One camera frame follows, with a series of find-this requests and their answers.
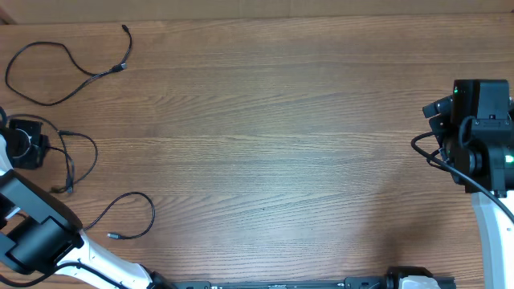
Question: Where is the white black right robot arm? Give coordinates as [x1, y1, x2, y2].
[422, 79, 513, 288]

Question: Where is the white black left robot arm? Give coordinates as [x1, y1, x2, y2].
[1, 115, 174, 288]

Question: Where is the black usb cable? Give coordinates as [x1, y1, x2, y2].
[4, 24, 133, 108]
[82, 191, 157, 241]
[6, 114, 100, 195]

